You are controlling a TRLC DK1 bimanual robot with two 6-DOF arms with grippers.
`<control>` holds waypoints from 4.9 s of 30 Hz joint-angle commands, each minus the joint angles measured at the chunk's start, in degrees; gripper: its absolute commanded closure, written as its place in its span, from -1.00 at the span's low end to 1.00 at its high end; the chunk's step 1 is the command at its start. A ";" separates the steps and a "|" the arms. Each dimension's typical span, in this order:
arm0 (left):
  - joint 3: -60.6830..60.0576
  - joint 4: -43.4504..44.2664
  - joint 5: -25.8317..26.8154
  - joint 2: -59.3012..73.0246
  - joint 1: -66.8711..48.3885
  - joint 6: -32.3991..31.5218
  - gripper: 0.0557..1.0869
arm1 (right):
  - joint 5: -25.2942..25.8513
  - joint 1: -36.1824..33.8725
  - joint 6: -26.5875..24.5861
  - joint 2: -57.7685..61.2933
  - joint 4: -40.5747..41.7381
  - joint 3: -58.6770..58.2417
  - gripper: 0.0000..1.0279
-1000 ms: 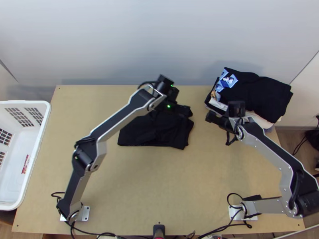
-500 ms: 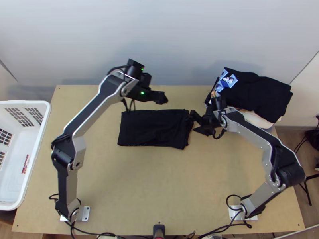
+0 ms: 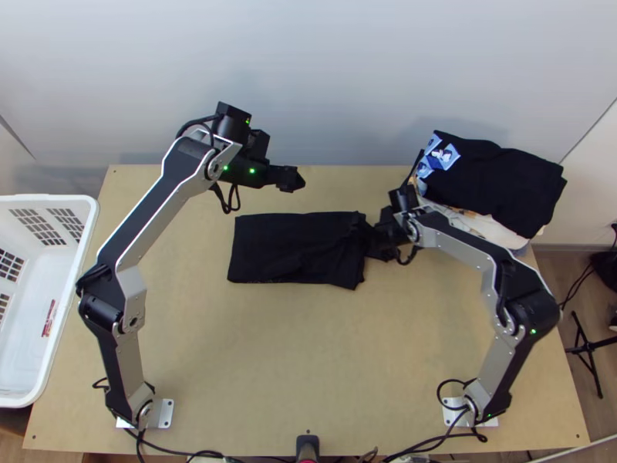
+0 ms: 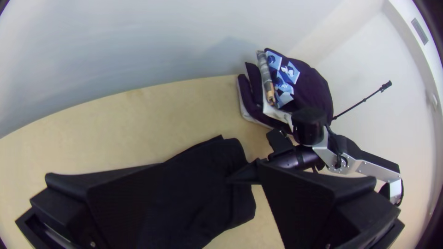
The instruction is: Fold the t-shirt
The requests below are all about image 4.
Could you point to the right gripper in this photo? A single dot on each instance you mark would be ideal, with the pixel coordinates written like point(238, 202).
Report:
point(294, 159)

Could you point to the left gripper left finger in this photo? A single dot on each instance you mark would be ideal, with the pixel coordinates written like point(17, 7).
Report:
point(104, 204)

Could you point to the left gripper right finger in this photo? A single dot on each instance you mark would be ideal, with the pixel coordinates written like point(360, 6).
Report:
point(311, 211)

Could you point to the black t-shirt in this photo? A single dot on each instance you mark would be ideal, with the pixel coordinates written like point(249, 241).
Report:
point(207, 193)

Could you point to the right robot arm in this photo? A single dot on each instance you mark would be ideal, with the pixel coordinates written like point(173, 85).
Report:
point(377, 173)

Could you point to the pile of folded clothes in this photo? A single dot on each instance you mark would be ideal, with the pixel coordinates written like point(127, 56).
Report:
point(308, 86)

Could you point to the black tripod stand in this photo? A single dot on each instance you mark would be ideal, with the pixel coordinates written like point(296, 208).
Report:
point(363, 100)

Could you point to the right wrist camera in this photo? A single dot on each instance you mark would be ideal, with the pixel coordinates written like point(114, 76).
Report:
point(278, 141)

